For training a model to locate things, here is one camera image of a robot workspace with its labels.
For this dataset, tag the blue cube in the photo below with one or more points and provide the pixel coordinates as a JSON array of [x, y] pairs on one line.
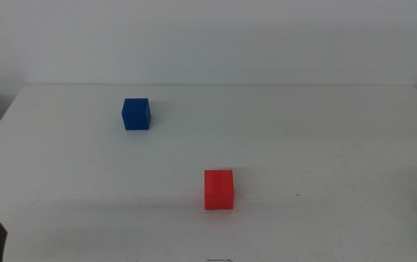
[[136, 114]]

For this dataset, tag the red cube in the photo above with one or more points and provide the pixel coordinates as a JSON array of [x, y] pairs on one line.
[[219, 191]]

